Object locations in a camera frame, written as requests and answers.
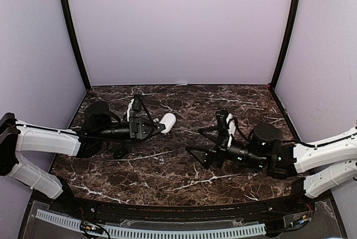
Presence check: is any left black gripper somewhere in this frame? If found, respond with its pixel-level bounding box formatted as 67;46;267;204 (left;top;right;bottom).
96;117;165;143

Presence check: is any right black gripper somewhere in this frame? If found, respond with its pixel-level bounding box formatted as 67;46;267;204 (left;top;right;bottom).
186;125;267;170

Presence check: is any white oval charging case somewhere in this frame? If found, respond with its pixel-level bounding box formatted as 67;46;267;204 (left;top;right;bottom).
159;113;176;134

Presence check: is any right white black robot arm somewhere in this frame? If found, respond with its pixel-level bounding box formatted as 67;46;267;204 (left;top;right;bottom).
186;120;356;213

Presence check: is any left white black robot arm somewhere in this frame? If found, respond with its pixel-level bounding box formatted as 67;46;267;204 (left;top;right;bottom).
1;96;176;214

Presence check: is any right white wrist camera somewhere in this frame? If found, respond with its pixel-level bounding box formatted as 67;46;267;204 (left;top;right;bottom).
215;108;236;148

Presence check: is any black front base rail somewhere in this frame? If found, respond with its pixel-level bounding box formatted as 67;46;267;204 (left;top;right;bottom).
27;187;332;223

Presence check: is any white slotted cable duct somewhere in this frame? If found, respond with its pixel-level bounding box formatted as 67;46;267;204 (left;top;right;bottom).
35;209;267;238

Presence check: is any left black frame post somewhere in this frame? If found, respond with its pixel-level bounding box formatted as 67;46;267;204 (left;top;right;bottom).
60;0;91;91

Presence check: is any black frame post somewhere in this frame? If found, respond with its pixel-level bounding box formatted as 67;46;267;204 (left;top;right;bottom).
269;0;299;92
60;0;91;91

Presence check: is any right black frame post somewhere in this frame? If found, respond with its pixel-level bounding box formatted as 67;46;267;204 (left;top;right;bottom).
269;0;299;92

